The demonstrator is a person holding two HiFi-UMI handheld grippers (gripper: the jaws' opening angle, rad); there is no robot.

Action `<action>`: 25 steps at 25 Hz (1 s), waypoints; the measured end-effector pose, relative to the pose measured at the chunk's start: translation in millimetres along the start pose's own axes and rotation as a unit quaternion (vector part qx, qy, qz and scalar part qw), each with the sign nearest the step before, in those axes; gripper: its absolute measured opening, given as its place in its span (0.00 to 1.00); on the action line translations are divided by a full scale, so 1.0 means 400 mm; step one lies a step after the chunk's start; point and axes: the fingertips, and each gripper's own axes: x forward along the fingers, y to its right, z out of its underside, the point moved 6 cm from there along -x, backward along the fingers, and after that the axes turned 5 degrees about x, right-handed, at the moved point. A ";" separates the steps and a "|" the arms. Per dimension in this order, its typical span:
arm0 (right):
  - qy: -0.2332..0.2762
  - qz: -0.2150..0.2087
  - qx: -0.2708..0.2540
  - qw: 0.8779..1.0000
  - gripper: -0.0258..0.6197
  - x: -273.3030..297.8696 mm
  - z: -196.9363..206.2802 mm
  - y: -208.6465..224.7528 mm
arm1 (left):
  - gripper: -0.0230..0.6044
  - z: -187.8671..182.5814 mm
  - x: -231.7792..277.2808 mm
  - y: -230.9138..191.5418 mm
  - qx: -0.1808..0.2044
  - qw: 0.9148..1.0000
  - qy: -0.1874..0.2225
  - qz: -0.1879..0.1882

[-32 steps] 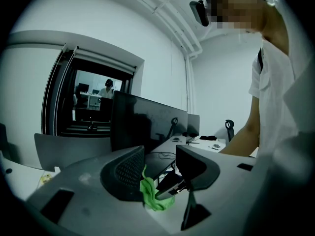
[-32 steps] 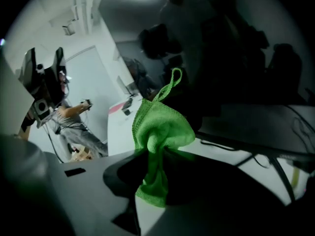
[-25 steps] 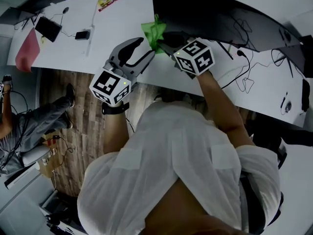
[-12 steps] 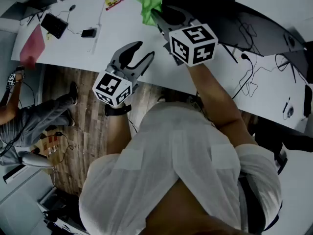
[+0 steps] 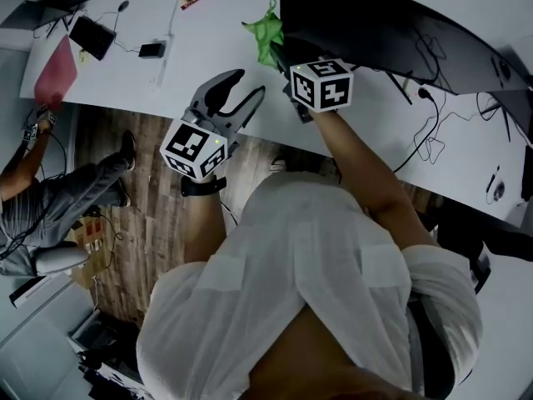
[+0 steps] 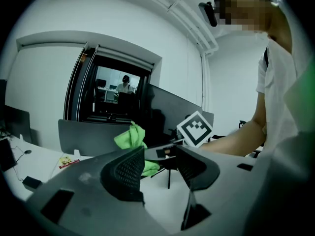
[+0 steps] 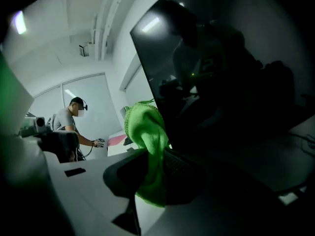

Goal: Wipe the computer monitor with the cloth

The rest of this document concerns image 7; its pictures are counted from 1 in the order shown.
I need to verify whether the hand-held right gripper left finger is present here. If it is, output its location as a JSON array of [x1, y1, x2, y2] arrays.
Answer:
[[43, 147, 150, 236]]

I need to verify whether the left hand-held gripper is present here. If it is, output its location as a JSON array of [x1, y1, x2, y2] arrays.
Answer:
[[19, 116, 54, 138]]

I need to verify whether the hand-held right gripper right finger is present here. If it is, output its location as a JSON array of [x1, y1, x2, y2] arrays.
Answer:
[[147, 147, 310, 236]]

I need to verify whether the green cloth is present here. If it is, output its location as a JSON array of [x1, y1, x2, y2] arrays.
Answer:
[[123, 98, 171, 208]]

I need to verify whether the wide black monitor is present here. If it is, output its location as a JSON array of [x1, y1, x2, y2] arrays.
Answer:
[[129, 0, 315, 157]]

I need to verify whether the padded office chair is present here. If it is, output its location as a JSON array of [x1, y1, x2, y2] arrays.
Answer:
[[38, 130, 80, 164]]

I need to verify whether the white ceiling box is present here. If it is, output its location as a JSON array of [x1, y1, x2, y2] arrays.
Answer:
[[78, 42, 90, 58]]

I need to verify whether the ceiling light panel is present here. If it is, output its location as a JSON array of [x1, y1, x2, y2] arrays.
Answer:
[[11, 10, 28, 36]]

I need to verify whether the white pipe bundle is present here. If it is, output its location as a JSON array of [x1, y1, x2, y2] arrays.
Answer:
[[90, 0, 133, 61]]

